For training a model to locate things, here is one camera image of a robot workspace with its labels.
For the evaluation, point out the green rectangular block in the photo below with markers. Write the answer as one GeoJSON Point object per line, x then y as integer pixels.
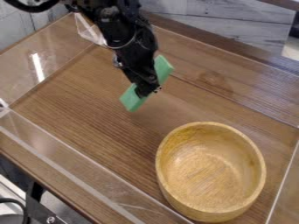
{"type": "Point", "coordinates": [129, 99]}

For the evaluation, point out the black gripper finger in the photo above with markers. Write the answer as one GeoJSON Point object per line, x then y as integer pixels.
{"type": "Point", "coordinates": [144, 78]}

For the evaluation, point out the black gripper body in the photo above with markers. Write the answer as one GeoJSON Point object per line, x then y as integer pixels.
{"type": "Point", "coordinates": [129, 38]}

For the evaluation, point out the clear acrylic tray wall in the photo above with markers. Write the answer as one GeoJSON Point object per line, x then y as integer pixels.
{"type": "Point", "coordinates": [92, 155]}

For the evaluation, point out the brown wooden bowl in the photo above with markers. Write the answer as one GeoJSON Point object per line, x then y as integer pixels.
{"type": "Point", "coordinates": [211, 171]}

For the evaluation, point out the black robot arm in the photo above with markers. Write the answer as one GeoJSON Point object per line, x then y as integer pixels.
{"type": "Point", "coordinates": [83, 6]}

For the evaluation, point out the black table leg bracket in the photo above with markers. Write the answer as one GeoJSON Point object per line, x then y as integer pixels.
{"type": "Point", "coordinates": [38, 214]}

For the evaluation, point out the clear acrylic corner bracket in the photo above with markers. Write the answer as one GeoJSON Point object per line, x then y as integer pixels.
{"type": "Point", "coordinates": [88, 31]}

